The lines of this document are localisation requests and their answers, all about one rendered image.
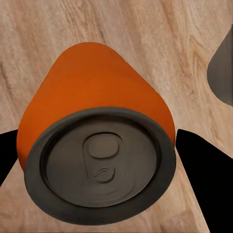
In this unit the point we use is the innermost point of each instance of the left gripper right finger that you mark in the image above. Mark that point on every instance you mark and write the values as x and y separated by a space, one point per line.
210 172

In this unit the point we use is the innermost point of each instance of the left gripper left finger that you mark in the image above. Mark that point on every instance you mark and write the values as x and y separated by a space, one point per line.
8 153

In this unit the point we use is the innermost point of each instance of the trash can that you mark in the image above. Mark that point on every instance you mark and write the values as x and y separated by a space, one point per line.
220 71

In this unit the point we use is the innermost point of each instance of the can of soda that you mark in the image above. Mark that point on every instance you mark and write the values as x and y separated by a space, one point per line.
96 142

